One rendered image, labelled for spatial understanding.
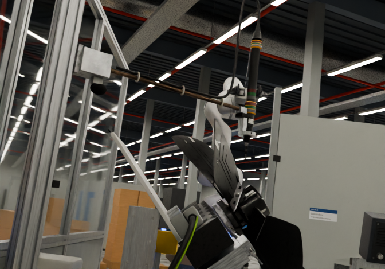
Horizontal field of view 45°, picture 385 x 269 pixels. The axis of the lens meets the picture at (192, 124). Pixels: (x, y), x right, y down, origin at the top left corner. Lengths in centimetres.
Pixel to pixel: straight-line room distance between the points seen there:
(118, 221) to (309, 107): 436
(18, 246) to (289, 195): 254
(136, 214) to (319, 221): 226
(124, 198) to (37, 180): 846
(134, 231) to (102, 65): 52
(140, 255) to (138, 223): 10
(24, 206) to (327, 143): 272
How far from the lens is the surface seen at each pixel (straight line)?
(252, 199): 153
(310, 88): 883
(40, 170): 129
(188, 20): 1063
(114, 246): 973
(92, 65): 138
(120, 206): 971
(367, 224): 214
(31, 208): 129
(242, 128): 167
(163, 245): 198
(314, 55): 907
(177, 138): 166
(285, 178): 353
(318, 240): 357
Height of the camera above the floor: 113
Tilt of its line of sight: 12 degrees up
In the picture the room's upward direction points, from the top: 7 degrees clockwise
